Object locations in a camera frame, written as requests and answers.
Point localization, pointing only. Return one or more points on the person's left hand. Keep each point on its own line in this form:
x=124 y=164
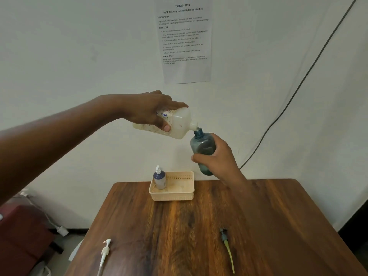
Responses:
x=146 y=109

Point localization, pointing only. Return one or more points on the person's left forearm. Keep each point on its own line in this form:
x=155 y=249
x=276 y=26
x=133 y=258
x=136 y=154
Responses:
x=51 y=146

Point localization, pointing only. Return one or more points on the white pump head long tube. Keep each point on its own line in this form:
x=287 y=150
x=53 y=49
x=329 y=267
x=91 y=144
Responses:
x=105 y=251

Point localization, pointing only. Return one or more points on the person's right hand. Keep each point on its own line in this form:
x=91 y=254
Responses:
x=224 y=165

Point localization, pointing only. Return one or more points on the printed paper sheet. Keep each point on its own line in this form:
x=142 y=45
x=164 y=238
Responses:
x=187 y=68

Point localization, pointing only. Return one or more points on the dark teal transparent bottle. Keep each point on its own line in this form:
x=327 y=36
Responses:
x=202 y=146

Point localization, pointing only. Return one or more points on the dark pump head yellow tube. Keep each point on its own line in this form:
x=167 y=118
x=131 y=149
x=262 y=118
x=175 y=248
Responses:
x=224 y=236

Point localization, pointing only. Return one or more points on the white pump head short tube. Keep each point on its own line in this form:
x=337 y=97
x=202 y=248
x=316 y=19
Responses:
x=158 y=170

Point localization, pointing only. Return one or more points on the blue and white bottle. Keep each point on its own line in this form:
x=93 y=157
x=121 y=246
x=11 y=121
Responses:
x=159 y=181

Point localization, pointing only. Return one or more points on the maroon sofa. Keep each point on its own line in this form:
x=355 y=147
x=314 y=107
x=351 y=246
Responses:
x=23 y=241

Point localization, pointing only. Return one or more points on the white plastic bag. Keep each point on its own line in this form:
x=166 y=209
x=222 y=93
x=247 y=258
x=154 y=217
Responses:
x=43 y=270

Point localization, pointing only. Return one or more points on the white power adapter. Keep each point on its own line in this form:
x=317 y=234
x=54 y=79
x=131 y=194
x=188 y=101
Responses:
x=62 y=231

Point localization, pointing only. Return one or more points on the large white soap bottle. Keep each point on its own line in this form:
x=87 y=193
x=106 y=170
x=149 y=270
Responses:
x=179 y=123

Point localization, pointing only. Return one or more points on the person's right forearm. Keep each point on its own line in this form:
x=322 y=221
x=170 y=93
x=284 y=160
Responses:
x=250 y=206

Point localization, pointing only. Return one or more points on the beige plastic basket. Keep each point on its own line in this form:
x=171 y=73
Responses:
x=181 y=188

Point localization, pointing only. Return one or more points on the white sheet on floor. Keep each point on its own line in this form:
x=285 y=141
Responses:
x=75 y=251

